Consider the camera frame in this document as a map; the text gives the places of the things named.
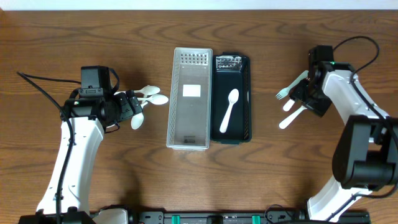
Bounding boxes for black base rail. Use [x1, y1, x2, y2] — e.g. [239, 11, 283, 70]
[88, 210, 371, 224]

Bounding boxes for pale green plastic fork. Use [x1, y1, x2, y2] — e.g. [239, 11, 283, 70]
[275, 70, 308, 100]

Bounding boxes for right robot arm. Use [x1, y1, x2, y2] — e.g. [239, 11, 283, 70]
[291, 59, 397, 222]

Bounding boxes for white spoon top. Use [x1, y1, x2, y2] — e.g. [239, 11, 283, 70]
[114, 85, 160, 98]

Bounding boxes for black plastic basket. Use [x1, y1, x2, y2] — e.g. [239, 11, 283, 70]
[210, 52, 252, 144]

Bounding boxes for clear plastic basket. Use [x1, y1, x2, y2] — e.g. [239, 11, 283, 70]
[166, 47, 213, 151]

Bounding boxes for white fork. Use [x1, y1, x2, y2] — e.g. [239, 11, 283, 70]
[279, 105, 307, 129]
[282, 98, 295, 111]

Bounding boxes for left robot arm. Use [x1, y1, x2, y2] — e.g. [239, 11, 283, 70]
[19, 90, 142, 223]

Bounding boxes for white spoon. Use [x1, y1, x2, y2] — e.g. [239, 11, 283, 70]
[131, 111, 144, 129]
[138, 94, 169, 105]
[114, 85, 160, 98]
[219, 88, 239, 133]

